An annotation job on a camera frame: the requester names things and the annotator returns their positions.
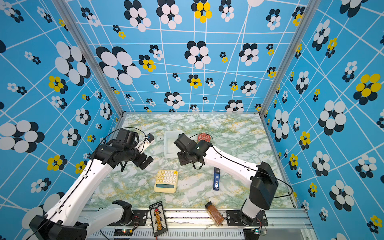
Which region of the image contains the yellow calculator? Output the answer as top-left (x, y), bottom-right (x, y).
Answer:
top-left (154, 170), bottom-right (179, 194)

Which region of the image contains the white plastic bin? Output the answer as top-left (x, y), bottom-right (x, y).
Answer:
top-left (164, 130), bottom-right (183, 159)

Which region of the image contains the right controller board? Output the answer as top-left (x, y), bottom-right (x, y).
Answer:
top-left (243, 229), bottom-right (260, 240)

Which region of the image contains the amber spice jar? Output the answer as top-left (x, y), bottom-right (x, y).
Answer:
top-left (205, 202), bottom-right (225, 226)

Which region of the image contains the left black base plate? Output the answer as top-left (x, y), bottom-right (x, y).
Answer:
top-left (130, 210), bottom-right (149, 227)

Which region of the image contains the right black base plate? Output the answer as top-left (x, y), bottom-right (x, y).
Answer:
top-left (224, 210), bottom-right (268, 227)

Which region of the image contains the black card with orange buttons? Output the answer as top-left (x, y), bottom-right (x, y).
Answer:
top-left (149, 201), bottom-right (168, 239)

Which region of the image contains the controller board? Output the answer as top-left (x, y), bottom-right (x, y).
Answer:
top-left (243, 229), bottom-right (260, 240)
top-left (113, 229), bottom-right (133, 240)

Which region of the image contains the left controller board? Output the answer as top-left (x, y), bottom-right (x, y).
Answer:
top-left (113, 229), bottom-right (133, 240)

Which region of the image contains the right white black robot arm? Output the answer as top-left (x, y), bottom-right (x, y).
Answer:
top-left (174, 133), bottom-right (279, 226)

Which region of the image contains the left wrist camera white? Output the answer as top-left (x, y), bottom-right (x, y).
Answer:
top-left (137, 134), bottom-right (155, 153)

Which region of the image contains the aluminium front rail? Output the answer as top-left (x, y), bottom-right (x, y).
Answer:
top-left (80, 208), bottom-right (317, 240)

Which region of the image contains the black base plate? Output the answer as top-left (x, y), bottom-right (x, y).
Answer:
top-left (224, 210), bottom-right (268, 227)
top-left (130, 210), bottom-right (149, 227)

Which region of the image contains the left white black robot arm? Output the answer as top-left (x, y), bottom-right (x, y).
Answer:
top-left (30, 127), bottom-right (155, 240)

